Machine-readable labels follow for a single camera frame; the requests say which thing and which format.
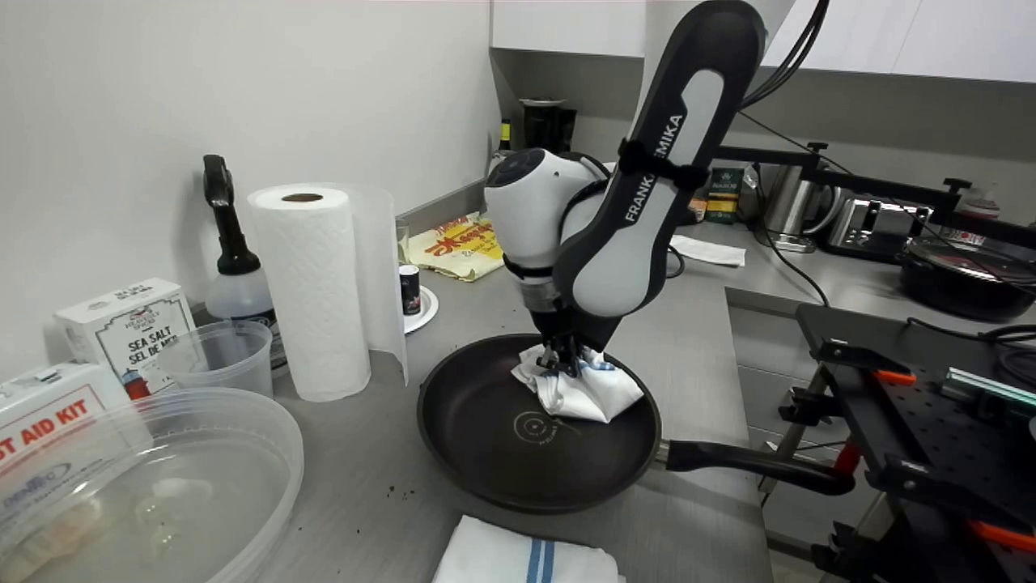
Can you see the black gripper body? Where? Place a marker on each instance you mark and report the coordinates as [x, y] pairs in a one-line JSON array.
[[568, 324]]

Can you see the white towel with blue stripes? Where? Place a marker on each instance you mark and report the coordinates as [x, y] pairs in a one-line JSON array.
[[585, 394]]

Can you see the dark nonstick frying pan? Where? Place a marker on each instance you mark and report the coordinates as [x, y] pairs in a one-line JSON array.
[[497, 433]]

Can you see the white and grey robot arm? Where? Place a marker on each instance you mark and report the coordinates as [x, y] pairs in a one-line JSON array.
[[635, 205]]

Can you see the folded white blue-striped towel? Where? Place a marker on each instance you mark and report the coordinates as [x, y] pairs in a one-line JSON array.
[[490, 557]]

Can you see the white paper towel roll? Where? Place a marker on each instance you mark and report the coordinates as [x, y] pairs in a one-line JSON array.
[[311, 294]]

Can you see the yellow printed bag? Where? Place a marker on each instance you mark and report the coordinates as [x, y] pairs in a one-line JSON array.
[[458, 246]]

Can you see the small white plate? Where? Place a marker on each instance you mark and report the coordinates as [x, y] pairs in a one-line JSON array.
[[424, 309]]

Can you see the small dark jar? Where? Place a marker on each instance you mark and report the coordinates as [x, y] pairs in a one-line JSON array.
[[409, 294]]

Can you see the white folded cloth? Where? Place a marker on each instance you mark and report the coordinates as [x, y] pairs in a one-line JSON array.
[[712, 252]]

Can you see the bottle with yellow cap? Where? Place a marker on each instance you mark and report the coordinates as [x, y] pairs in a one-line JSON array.
[[504, 135]]

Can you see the black coffee maker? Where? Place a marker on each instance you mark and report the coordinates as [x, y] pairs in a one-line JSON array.
[[545, 122]]

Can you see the silver electric kettle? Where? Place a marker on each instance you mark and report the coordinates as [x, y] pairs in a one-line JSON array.
[[794, 205]]

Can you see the small clear plastic container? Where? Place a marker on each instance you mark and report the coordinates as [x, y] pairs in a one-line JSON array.
[[239, 350]]

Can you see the silver toaster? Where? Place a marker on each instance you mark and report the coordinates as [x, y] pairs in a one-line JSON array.
[[879, 225]]

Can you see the spray bottle with black nozzle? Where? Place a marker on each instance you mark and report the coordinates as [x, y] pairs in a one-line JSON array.
[[235, 284]]

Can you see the black robot mounting stand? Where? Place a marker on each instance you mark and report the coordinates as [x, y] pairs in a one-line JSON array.
[[949, 443]]

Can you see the black round cooking appliance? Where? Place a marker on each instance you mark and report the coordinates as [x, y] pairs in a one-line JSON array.
[[966, 277]]

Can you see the large clear plastic bowl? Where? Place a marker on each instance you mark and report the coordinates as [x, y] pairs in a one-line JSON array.
[[184, 488]]

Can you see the white sea salt box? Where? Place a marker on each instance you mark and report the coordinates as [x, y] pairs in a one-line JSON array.
[[135, 324]]

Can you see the white first aid kit box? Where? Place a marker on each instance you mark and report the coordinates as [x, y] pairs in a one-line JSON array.
[[54, 424]]

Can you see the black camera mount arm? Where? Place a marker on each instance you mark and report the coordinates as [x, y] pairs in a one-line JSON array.
[[861, 187]]

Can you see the white wall cabinets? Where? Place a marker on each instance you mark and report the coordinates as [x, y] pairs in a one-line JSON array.
[[918, 37]]

